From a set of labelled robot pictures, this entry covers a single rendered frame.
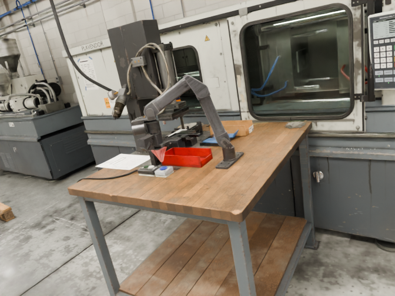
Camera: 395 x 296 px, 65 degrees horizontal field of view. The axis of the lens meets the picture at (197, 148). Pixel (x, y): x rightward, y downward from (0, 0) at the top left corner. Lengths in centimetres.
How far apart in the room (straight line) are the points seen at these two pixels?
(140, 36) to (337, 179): 151
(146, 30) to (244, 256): 124
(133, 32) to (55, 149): 320
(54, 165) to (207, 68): 305
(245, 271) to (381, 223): 125
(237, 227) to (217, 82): 142
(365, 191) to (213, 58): 136
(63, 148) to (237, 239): 391
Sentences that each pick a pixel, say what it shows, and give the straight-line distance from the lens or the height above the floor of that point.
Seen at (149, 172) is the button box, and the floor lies 92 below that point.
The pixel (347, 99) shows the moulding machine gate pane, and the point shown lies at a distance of 202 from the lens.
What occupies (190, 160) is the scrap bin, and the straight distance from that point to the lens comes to 154.
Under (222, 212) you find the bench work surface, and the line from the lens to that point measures 113.
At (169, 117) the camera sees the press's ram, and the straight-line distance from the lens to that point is 173.
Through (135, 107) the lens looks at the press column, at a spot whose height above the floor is 118.
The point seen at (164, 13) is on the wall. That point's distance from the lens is 532.
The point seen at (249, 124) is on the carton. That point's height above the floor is 94.
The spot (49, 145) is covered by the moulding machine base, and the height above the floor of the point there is 56.
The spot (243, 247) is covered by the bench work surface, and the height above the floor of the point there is 73.
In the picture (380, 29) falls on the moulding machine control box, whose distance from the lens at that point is 184.
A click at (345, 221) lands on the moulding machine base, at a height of 18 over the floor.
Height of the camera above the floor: 146
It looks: 18 degrees down
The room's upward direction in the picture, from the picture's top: 11 degrees counter-clockwise
